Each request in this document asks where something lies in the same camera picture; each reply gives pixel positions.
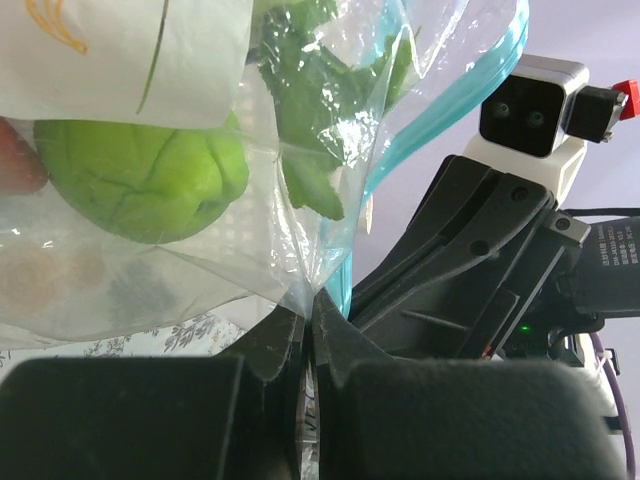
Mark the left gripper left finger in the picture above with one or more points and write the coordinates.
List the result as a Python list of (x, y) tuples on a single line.
[(233, 415)]

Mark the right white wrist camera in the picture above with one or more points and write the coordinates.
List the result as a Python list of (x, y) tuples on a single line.
[(522, 124)]

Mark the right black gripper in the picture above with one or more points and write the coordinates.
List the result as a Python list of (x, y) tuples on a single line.
[(441, 291)]

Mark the watermelon slice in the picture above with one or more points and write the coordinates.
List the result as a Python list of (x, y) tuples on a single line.
[(22, 172)]

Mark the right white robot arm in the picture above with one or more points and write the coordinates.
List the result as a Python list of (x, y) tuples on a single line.
[(530, 272)]

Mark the floral table mat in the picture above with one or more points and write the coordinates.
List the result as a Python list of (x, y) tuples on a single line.
[(205, 335)]

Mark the clear zip top bag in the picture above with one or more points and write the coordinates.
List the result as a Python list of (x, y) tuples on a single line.
[(189, 65)]

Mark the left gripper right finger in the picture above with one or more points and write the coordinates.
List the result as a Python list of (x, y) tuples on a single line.
[(384, 418)]

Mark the white radish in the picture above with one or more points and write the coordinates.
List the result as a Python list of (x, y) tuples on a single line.
[(326, 111)]

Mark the green lime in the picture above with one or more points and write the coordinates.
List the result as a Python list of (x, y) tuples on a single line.
[(151, 185)]

